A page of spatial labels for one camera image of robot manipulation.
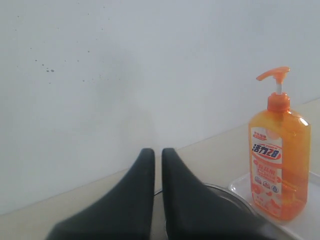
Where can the white rectangular plastic tray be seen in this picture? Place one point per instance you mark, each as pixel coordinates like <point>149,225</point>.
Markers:
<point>306,226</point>

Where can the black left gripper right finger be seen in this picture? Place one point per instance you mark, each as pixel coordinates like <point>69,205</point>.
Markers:
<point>193,212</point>

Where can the steel mesh strainer basket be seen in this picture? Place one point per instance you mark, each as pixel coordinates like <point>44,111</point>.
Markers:
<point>224,193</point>

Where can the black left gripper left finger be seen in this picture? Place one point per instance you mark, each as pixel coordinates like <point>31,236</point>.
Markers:
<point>124,213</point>

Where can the orange pump soap bottle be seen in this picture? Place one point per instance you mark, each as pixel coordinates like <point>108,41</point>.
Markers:
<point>279,154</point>

